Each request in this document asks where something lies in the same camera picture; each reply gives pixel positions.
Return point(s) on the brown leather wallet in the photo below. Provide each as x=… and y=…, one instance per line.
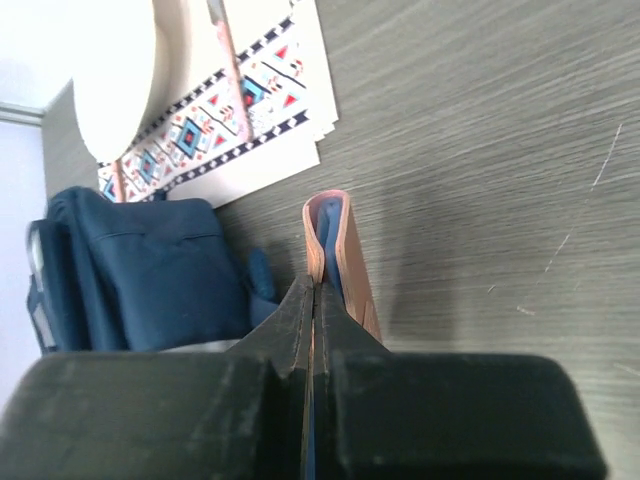
x=334, y=255

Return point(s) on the patterned cloth placemat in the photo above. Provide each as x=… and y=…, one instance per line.
x=192, y=149

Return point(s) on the pink handled knife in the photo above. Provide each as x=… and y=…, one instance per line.
x=220, y=22

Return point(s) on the white paper plate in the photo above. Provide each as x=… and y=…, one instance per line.
x=115, y=50

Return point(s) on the navy blue student backpack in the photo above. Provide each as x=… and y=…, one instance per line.
x=142, y=276

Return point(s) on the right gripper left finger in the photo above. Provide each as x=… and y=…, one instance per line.
x=283, y=342

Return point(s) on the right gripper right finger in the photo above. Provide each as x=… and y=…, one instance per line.
x=334, y=330

